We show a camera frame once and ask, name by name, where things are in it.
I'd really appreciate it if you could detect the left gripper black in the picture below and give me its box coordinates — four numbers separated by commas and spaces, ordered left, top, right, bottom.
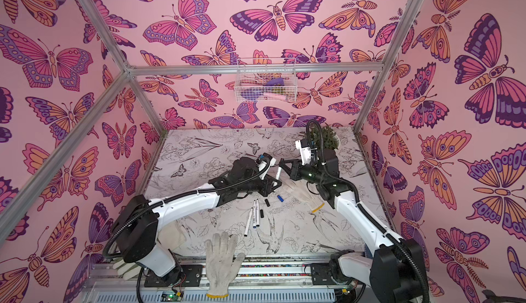
236, 172, 282, 198

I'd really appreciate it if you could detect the white marker pen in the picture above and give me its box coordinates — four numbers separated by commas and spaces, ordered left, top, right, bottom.
252, 199, 260, 229
244, 208, 254, 237
275, 167, 282, 180

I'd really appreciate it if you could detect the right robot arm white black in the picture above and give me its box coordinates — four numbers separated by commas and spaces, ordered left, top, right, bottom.
279, 148, 431, 302

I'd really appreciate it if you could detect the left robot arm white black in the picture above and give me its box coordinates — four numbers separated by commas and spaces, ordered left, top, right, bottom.
103, 153, 282, 278

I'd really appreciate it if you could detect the white glove on table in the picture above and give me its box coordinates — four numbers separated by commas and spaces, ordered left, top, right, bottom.
283, 179, 325, 213

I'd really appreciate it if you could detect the white potted green plant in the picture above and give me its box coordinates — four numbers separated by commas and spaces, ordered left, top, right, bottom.
310, 125, 340, 150

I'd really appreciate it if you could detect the white glove front centre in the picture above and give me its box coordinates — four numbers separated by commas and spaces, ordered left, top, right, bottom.
205, 232, 245, 299

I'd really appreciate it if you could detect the green circuit board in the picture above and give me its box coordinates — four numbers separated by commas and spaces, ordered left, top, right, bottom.
160, 292, 183, 302

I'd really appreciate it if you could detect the white glove front left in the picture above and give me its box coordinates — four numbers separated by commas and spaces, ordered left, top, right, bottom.
112, 258, 141, 281

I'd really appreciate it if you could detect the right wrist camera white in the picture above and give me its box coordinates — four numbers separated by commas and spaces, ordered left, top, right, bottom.
295, 138, 317, 166

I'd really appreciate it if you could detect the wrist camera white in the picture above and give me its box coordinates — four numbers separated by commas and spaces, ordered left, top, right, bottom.
256, 153, 276, 180
295, 138, 317, 166

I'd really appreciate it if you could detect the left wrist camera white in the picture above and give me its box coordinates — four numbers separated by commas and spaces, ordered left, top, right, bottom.
256, 153, 276, 180

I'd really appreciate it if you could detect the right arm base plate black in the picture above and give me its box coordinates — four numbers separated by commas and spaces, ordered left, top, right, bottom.
310, 263, 341, 286

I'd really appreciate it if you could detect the white wire basket on wall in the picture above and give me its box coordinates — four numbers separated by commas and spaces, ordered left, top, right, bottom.
233, 57, 298, 103

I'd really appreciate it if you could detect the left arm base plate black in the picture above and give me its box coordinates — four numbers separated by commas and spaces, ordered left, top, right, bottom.
145, 264, 204, 288

